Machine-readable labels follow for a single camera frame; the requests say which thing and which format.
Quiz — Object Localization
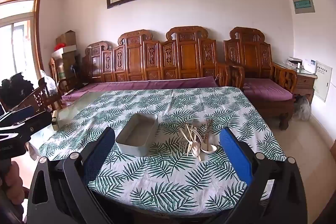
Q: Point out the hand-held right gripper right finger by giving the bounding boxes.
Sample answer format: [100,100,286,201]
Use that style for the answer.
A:
[207,127,315,224]

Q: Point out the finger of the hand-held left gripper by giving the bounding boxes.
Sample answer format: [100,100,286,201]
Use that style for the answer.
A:
[0,106,36,126]
[16,110,54,136]

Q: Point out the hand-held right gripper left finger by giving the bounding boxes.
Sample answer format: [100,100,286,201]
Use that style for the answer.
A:
[26,126,116,224]

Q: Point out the metal spoon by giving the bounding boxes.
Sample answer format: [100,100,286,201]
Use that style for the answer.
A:
[200,132,218,154]
[189,127,202,157]

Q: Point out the grey rectangular tray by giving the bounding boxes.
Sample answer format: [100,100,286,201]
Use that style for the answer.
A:
[115,113,159,157]

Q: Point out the metal fork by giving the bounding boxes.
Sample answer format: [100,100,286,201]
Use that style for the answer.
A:
[179,128,192,157]

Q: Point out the person's left hand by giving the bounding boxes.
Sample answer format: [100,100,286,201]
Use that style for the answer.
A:
[0,161,30,205]

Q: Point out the small carved wooden chair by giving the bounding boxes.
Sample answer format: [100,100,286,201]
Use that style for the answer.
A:
[16,82,63,112]

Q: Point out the black cloth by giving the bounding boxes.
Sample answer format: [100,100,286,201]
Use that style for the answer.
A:
[0,72,34,109]

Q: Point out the clear plastic bag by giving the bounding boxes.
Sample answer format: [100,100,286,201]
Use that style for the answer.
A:
[39,69,57,96]

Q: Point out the pale wooden chopstick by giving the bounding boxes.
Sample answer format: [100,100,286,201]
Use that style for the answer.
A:
[185,123,202,162]

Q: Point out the stacked cardboard boxes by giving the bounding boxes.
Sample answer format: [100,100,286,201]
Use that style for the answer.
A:
[62,52,81,81]

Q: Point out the green leaf-print tablecloth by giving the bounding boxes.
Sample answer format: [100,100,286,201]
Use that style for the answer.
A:
[38,86,286,224]

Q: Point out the purple armchair cushion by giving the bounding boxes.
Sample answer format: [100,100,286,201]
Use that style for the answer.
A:
[243,78,294,102]

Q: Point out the wooden framed window door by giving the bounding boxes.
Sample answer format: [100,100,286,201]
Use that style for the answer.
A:
[0,0,44,109]

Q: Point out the white floor fan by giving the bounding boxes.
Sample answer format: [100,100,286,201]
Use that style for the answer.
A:
[293,95,311,122]

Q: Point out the carved wooden armchair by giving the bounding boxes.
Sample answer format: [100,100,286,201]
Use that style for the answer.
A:
[223,27,298,130]

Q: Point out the wooden side table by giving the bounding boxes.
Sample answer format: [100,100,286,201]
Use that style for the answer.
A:
[274,63,318,106]

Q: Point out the carved wooden sofa bench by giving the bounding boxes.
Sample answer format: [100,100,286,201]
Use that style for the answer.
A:
[81,26,244,88]

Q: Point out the white wall distribution box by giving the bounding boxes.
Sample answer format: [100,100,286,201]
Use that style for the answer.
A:
[314,61,333,103]

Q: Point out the grey wall panel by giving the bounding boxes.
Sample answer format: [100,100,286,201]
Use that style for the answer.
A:
[292,0,315,14]

